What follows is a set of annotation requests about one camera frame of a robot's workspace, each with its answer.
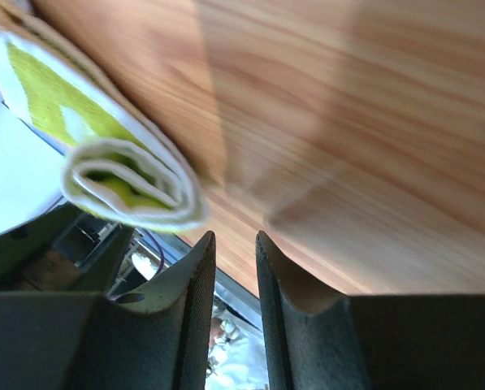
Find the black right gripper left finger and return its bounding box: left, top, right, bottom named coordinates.
left=0, top=232, right=216, bottom=389

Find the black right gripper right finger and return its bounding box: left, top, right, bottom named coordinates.
left=256, top=232, right=485, bottom=389

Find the yellow and cream towel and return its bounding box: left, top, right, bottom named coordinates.
left=0, top=1, right=208, bottom=233

